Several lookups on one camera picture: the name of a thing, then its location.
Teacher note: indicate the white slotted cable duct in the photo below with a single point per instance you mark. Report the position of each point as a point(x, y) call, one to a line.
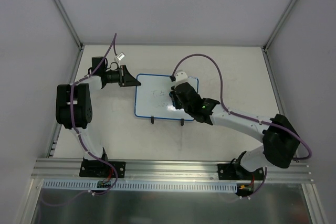
point(141, 186)

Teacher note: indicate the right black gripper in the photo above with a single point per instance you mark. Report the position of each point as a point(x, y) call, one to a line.
point(177, 97)

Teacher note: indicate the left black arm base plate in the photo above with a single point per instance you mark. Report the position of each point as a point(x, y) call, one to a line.
point(97, 169)

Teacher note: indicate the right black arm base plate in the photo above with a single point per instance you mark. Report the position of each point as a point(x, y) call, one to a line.
point(231, 171)

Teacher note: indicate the aluminium mounting rail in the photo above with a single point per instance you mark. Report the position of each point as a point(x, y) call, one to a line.
point(169, 171)

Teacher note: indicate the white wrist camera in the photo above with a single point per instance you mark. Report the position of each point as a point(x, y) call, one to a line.
point(179, 77)
point(119, 57)

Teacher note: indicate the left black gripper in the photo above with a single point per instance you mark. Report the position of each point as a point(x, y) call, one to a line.
point(123, 76)

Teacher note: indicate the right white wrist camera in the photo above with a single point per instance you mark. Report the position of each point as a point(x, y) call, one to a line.
point(179, 77)

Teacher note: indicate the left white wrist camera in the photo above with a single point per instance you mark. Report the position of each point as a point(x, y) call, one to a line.
point(119, 57)

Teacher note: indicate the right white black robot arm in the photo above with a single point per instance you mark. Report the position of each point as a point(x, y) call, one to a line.
point(278, 144)

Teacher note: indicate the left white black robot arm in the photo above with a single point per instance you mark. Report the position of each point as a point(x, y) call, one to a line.
point(74, 107)

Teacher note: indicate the blue-framed whiteboard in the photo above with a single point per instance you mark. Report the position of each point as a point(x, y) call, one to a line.
point(152, 98)

